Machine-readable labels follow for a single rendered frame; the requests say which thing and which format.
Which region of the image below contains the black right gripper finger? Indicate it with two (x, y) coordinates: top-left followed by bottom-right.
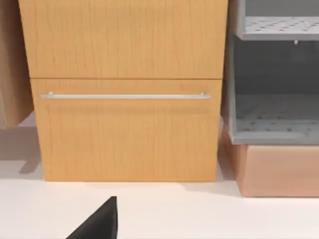
(65, 196), (119, 239)

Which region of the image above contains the pale wooden cupboard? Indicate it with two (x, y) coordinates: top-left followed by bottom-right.
(0, 0), (34, 129)

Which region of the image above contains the plain wooden drawer front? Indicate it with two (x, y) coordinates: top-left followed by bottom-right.
(17, 0), (229, 80)

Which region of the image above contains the pale wooden drawer front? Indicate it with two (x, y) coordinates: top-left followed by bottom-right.
(221, 121), (319, 198)

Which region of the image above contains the grey pierced shelf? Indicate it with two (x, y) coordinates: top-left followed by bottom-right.
(236, 0), (319, 40)

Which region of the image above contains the wooden drawer front with handle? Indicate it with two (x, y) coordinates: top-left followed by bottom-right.
(29, 78), (223, 182)

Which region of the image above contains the long metal drawer handle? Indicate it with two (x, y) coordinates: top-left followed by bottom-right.
(39, 91), (212, 100)

